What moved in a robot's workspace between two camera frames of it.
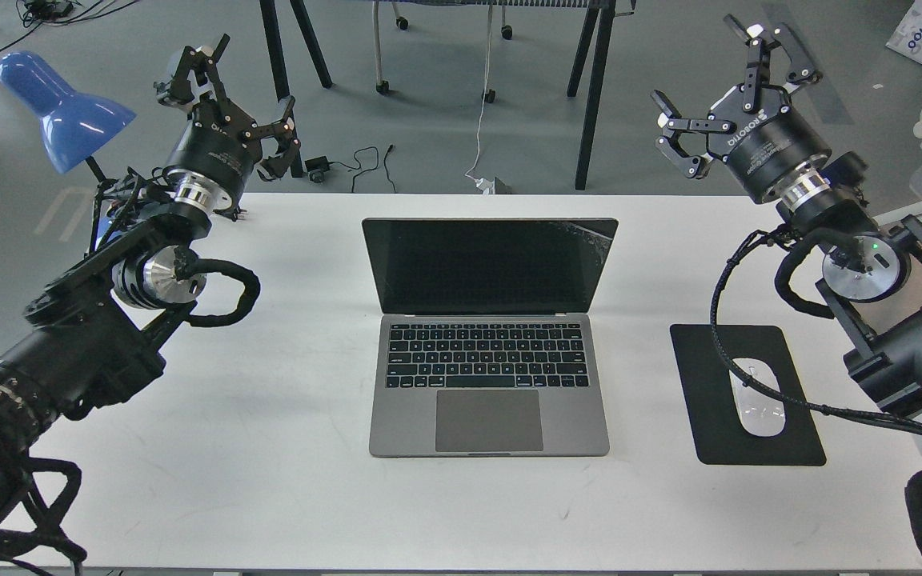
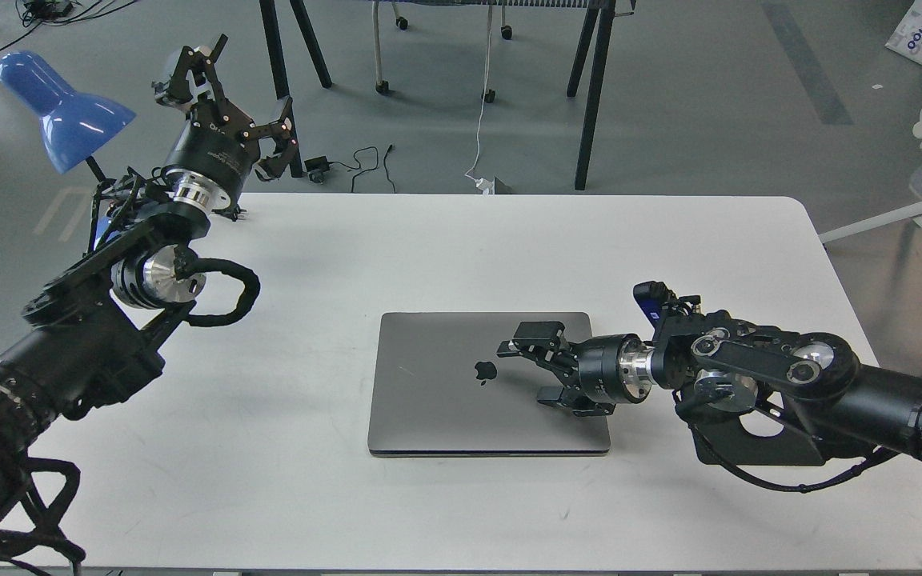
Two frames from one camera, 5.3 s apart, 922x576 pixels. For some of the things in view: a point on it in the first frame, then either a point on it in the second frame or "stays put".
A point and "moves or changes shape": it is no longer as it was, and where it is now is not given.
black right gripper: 762,140 to 613,370
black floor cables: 40,13 stays put
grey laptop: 484,348 moves or changes shape
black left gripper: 217,140 stays put
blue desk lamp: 74,124 stays put
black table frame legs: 596,90 stays put
